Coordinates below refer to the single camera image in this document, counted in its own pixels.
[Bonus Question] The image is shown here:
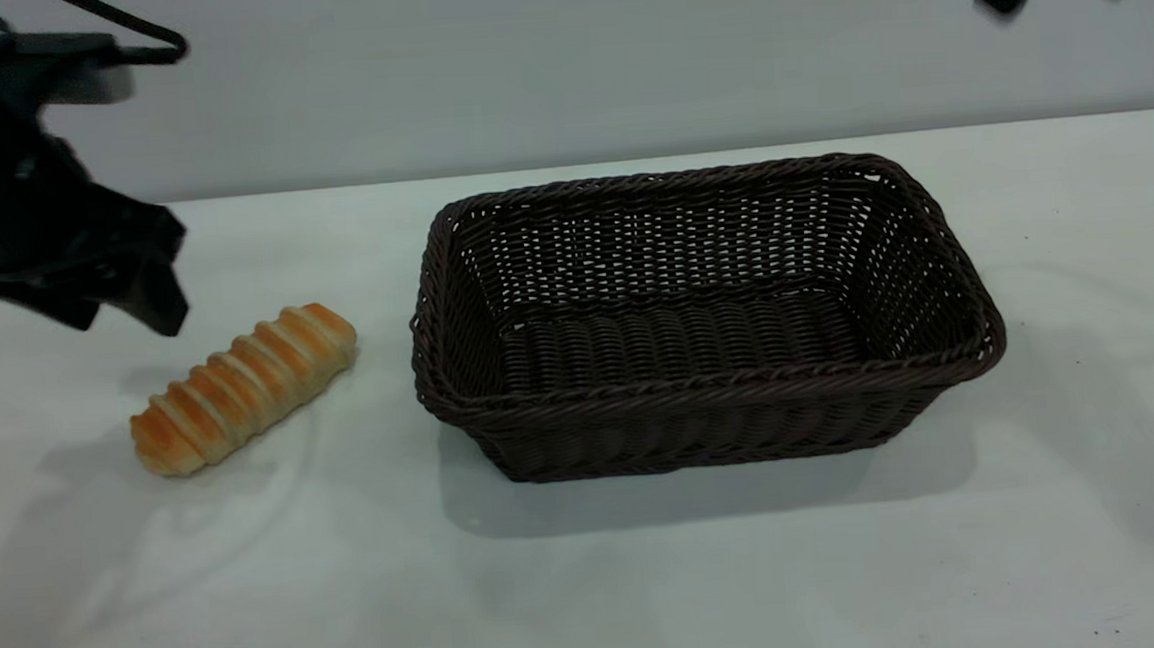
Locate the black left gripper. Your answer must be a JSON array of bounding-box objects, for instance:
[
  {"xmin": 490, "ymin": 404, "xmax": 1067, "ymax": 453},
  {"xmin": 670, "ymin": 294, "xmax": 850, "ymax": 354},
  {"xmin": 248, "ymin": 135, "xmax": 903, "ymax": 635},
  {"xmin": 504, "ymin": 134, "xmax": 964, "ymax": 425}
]
[{"xmin": 0, "ymin": 13, "xmax": 194, "ymax": 348}]

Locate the ridged golden bread roll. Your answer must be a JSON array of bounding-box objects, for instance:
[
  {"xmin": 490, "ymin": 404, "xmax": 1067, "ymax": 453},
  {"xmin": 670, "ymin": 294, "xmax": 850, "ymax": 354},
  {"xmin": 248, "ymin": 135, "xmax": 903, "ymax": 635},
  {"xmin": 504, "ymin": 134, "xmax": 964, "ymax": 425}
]
[{"xmin": 123, "ymin": 300, "xmax": 366, "ymax": 481}]

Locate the black wicker basket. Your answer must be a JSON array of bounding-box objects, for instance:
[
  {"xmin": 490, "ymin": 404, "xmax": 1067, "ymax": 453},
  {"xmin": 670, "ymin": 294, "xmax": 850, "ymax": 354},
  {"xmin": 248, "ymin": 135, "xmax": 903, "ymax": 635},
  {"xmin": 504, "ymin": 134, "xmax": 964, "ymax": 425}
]
[{"xmin": 400, "ymin": 143, "xmax": 1015, "ymax": 491}]

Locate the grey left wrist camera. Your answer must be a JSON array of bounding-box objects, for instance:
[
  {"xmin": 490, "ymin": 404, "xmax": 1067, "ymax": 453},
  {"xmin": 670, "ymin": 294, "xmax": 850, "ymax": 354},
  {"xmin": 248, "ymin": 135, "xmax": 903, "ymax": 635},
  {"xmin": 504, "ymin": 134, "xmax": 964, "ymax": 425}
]
[{"xmin": 0, "ymin": 27, "xmax": 137, "ymax": 112}]

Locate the black camera cable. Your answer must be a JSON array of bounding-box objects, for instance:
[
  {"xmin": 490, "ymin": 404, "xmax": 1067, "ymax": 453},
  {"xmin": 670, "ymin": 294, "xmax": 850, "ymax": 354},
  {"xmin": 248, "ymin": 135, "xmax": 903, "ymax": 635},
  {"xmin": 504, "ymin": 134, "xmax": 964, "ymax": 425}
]
[{"xmin": 51, "ymin": 0, "xmax": 190, "ymax": 72}]

